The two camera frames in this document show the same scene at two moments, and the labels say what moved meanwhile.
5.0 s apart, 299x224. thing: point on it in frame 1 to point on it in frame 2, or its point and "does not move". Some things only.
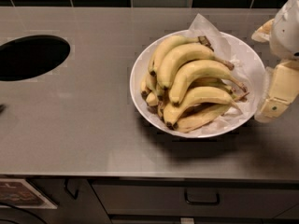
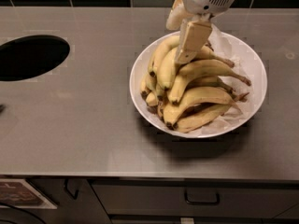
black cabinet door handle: (67, 189) does not move
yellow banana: (181, 53) does not move
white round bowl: (196, 84) does not move
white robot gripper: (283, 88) to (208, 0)
